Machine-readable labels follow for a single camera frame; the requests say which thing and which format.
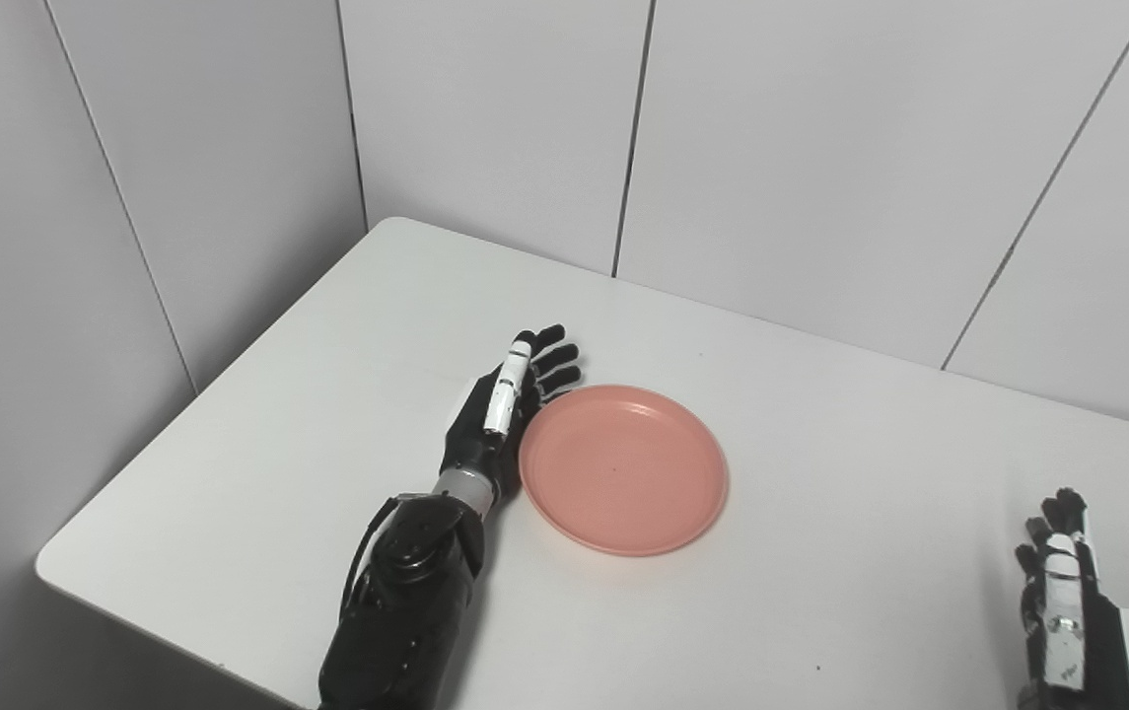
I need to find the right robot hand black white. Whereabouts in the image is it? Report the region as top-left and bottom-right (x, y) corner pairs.
(1014, 488), (1129, 710)

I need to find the pink round plate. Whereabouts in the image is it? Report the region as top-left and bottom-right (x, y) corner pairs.
(519, 385), (730, 557)

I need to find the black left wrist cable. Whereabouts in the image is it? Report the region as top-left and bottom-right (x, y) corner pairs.
(339, 495), (401, 622)

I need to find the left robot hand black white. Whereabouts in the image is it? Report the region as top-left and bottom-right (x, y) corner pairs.
(439, 323), (583, 499)

